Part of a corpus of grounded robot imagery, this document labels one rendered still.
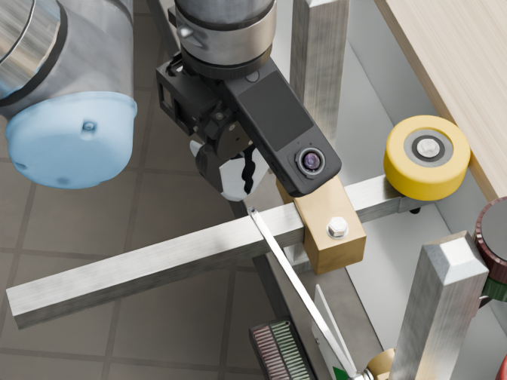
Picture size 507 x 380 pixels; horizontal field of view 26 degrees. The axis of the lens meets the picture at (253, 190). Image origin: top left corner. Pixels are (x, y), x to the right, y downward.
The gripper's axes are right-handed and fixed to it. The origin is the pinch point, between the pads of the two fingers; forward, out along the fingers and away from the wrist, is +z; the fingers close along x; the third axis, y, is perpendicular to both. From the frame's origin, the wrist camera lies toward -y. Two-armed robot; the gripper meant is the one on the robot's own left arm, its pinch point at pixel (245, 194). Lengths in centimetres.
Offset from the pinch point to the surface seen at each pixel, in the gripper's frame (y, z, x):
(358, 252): -7.8, 8.4, -7.6
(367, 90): 17.8, 30.3, -35.4
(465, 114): -5.4, 2.3, -23.4
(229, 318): 28, 92, -19
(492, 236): -23.0, -18.7, -3.1
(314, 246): -5.4, 6.5, -3.9
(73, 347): 41, 92, 5
